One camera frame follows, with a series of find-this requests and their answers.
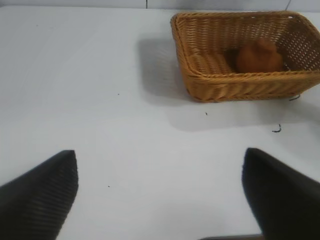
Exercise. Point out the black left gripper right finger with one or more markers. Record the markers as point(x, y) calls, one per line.
point(282, 197)

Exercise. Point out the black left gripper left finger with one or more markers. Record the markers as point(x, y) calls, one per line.
point(37, 197)

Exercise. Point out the orange lumpy bread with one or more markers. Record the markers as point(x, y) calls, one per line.
point(257, 60)

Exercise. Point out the brown woven wicker basket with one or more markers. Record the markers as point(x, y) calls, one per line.
point(225, 85)

